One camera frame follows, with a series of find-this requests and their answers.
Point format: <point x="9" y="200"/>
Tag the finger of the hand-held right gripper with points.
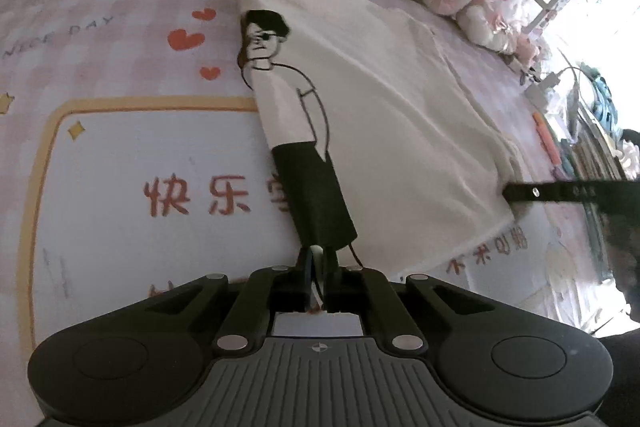
<point x="550" y="192"/>

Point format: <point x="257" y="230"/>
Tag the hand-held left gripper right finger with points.
<point x="345" y="282"/>

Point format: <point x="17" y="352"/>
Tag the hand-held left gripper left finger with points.
<point x="295" y="282"/>

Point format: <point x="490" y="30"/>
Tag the cream printed t-shirt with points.
<point x="400" y="107"/>

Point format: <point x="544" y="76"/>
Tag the orange pen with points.
<point x="546" y="139"/>

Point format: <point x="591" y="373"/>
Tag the white plush bunny pink bows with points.
<point x="495" y="14"/>

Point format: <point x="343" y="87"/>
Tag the pink checked cartoon bed sheet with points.
<point x="125" y="107"/>

